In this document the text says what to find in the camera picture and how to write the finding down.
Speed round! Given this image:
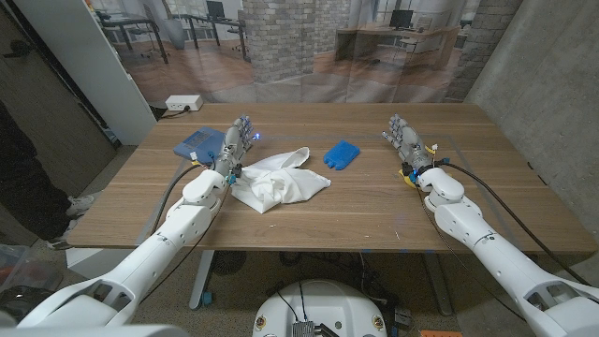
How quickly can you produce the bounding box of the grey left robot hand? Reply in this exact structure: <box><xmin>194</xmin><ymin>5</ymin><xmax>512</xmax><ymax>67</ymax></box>
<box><xmin>214</xmin><ymin>115</ymin><xmax>257</xmax><ymax>178</ymax></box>

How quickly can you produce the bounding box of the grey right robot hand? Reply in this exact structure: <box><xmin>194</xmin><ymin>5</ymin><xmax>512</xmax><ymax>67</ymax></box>
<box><xmin>381</xmin><ymin>113</ymin><xmax>435</xmax><ymax>177</ymax></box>

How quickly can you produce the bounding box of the white towel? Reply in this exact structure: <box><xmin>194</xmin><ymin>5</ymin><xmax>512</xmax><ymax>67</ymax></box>
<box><xmin>230</xmin><ymin>146</ymin><xmax>332</xmax><ymax>215</ymax></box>

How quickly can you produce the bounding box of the blue book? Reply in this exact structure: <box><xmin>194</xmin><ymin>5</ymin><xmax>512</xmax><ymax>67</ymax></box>
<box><xmin>172</xmin><ymin>126</ymin><xmax>226</xmax><ymax>165</ymax></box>

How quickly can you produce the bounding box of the white power strip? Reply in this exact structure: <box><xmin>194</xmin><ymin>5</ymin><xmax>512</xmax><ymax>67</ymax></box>
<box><xmin>165</xmin><ymin>95</ymin><xmax>204</xmax><ymax>112</ymax></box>

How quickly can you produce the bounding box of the printed office backdrop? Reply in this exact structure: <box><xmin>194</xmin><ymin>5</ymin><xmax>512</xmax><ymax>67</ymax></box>
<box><xmin>86</xmin><ymin>0</ymin><xmax>523</xmax><ymax>104</ymax></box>

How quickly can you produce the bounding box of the black round fan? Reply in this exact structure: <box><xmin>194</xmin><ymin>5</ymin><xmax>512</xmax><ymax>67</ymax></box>
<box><xmin>210</xmin><ymin>250</ymin><xmax>248</xmax><ymax>276</ymax></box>

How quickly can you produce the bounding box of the white table leg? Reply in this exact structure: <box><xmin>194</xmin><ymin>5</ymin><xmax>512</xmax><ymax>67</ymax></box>
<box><xmin>188</xmin><ymin>250</ymin><xmax>216</xmax><ymax>311</ymax></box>

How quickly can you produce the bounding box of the grey table leg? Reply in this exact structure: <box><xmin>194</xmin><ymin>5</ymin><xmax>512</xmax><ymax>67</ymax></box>
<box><xmin>420</xmin><ymin>252</ymin><xmax>454</xmax><ymax>317</ymax></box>

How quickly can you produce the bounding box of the white sneaker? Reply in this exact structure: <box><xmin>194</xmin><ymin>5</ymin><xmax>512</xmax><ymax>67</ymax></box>
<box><xmin>65</xmin><ymin>195</ymin><xmax>95</xmax><ymax>219</ymax></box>

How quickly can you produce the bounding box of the white cabinet panel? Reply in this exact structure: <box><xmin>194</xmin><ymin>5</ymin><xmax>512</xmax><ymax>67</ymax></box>
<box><xmin>13</xmin><ymin>0</ymin><xmax>158</xmax><ymax>146</ymax></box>

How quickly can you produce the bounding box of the white box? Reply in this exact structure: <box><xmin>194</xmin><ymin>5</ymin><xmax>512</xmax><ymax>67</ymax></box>
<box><xmin>65</xmin><ymin>246</ymin><xmax>124</xmax><ymax>281</ymax></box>

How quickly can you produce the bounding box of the white robot torso base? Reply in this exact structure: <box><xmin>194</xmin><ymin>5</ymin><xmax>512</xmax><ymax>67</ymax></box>
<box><xmin>252</xmin><ymin>279</ymin><xmax>388</xmax><ymax>337</ymax></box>

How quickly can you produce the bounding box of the person in dark clothes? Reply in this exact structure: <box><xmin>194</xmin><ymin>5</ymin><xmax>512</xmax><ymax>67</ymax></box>
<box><xmin>0</xmin><ymin>100</ymin><xmax>74</xmax><ymax>242</ymax></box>

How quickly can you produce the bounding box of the black bag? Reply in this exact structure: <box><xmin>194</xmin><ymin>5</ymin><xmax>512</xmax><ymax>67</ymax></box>
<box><xmin>0</xmin><ymin>285</ymin><xmax>52</xmax><ymax>324</ymax></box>

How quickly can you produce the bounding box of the black power cord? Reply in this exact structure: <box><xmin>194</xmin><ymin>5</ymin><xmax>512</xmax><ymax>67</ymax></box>
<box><xmin>152</xmin><ymin>105</ymin><xmax>192</xmax><ymax>119</ymax></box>

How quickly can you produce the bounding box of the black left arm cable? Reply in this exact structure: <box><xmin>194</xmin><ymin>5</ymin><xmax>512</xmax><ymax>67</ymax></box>
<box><xmin>149</xmin><ymin>162</ymin><xmax>210</xmax><ymax>235</ymax></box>

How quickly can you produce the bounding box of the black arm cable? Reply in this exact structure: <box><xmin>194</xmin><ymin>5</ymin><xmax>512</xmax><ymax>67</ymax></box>
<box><xmin>149</xmin><ymin>162</ymin><xmax>210</xmax><ymax>235</ymax></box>
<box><xmin>437</xmin><ymin>161</ymin><xmax>592</xmax><ymax>286</ymax></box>

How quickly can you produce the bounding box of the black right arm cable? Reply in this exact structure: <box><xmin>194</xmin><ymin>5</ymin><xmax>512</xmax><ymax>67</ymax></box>
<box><xmin>437</xmin><ymin>161</ymin><xmax>592</xmax><ymax>286</ymax></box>

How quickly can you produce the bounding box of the black door handle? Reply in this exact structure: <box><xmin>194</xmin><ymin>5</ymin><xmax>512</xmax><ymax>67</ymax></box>
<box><xmin>2</xmin><ymin>39</ymin><xmax>34</xmax><ymax>60</ymax></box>

